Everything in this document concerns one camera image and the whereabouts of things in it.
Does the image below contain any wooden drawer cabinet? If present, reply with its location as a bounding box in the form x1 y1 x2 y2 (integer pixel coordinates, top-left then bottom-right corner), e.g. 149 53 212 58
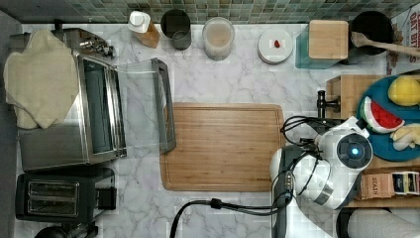
326 74 420 208

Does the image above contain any wooden spoon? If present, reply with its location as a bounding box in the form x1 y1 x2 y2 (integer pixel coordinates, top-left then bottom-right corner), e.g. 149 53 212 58
351 32 420 58

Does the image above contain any teal canister with wooden lid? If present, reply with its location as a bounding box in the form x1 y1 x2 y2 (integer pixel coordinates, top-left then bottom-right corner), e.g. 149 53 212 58
295 20 349 69

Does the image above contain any dark grey cup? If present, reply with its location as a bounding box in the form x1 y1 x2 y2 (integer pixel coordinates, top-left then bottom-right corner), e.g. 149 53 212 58
160 9 191 51

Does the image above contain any oat bites box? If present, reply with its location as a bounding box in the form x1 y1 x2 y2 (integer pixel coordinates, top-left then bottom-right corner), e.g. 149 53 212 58
386 4 420 75

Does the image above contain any orange bottle with white cap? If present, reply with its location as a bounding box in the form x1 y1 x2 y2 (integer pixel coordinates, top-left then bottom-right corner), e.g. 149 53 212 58
128 11 160 49

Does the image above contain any toy watermelon slice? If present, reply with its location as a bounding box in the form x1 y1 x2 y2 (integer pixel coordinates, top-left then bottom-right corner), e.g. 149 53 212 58
360 96 405 134

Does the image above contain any bamboo cutting board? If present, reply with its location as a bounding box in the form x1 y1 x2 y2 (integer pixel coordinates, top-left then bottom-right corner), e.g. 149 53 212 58
159 102 284 192

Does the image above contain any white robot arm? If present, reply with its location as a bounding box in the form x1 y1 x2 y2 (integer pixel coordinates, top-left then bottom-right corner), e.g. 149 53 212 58
269 116 373 238

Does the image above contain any tea bag box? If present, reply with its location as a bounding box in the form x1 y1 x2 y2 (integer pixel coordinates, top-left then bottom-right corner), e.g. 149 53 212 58
357 172 419 200

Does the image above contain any black utensil holder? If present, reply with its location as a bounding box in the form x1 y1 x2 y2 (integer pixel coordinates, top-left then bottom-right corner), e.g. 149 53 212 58
341 11 394 64

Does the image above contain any black kettle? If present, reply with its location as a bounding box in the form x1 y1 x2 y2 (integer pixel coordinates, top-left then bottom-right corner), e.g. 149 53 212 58
34 222 98 238

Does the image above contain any clear cereal jar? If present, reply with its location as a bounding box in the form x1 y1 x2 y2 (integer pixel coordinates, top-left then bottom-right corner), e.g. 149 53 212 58
202 17 235 61

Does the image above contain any beige folded towel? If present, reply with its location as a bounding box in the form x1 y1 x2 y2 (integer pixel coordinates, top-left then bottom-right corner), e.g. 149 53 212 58
3 29 78 129

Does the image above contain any white paper towel roll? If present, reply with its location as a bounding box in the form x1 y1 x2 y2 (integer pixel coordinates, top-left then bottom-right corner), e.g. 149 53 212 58
347 209 420 238

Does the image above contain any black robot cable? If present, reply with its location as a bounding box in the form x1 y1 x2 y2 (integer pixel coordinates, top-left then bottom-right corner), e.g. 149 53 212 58
168 115 331 238

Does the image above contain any yellow toy lemon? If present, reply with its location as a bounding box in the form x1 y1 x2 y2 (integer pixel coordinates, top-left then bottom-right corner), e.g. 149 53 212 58
387 76 420 106

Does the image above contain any stainless steel toaster oven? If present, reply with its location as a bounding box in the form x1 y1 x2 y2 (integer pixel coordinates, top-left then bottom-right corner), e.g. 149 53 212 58
11 28 176 172

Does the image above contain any black two-slot toaster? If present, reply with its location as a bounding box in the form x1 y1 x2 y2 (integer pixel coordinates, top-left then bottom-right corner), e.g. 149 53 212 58
15 167 117 224

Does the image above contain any blue plate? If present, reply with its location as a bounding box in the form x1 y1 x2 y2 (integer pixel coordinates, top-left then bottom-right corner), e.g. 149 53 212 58
356 75 420 162

